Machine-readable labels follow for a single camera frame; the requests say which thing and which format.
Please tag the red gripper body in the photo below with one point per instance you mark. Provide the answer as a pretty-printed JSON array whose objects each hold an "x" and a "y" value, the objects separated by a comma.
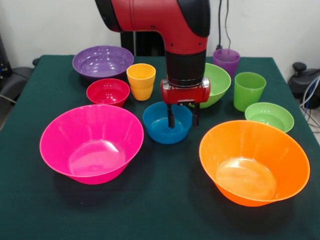
[{"x": 185, "y": 95}]

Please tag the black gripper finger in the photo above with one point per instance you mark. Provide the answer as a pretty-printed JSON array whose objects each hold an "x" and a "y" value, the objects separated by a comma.
[
  {"x": 196, "y": 115},
  {"x": 171, "y": 117}
]

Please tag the small blue bowl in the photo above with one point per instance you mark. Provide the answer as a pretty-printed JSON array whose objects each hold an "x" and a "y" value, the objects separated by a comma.
[{"x": 160, "y": 135}]

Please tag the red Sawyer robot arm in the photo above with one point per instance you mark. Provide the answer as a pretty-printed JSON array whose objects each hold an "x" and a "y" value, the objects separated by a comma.
[{"x": 162, "y": 20}]

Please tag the medium green bowl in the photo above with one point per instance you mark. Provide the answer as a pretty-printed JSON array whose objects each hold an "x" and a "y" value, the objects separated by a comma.
[{"x": 218, "y": 82}]

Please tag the yellow cup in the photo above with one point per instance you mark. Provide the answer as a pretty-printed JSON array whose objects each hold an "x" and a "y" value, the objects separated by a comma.
[{"x": 141, "y": 82}]

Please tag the purple cup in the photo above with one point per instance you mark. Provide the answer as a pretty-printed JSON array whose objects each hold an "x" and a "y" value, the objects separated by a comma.
[{"x": 226, "y": 61}]

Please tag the green cup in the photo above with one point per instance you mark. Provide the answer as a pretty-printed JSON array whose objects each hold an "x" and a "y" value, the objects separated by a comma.
[{"x": 248, "y": 92}]

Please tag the small red bowl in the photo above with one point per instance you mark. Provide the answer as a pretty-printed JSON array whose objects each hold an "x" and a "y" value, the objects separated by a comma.
[{"x": 108, "y": 93}]

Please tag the black robot column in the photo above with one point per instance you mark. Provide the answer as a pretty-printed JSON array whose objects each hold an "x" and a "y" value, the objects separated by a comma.
[{"x": 142, "y": 42}]

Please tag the small green bowl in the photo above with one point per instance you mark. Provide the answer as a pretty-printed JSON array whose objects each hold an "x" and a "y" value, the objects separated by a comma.
[{"x": 270, "y": 117}]

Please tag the large orange bowl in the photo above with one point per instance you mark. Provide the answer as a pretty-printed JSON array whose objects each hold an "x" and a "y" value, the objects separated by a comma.
[{"x": 253, "y": 165}]

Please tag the dark green tablecloth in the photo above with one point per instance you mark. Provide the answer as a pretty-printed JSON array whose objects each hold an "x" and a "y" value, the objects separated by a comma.
[{"x": 162, "y": 200}]

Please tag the large pink bowl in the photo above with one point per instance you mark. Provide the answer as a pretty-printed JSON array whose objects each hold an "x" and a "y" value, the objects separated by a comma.
[{"x": 91, "y": 147}]

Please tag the purple bowl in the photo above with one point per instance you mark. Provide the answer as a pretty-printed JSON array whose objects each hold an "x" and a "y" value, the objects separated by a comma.
[{"x": 103, "y": 62}]

